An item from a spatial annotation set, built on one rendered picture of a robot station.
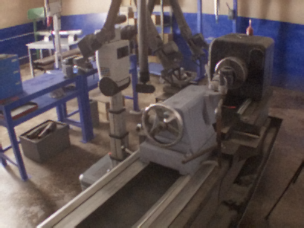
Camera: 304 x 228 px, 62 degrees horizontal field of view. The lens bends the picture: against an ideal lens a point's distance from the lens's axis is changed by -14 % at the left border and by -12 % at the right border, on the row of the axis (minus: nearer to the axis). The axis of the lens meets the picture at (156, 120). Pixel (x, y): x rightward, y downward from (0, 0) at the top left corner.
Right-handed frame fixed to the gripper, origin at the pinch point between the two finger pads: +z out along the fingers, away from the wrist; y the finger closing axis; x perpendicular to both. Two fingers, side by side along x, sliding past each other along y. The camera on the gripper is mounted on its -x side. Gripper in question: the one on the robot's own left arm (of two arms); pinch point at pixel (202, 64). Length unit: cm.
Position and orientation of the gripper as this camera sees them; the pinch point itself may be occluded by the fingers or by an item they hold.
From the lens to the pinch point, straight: 201.5
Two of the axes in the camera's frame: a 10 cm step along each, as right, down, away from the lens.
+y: 4.7, -3.8, 7.9
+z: 4.6, 8.8, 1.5
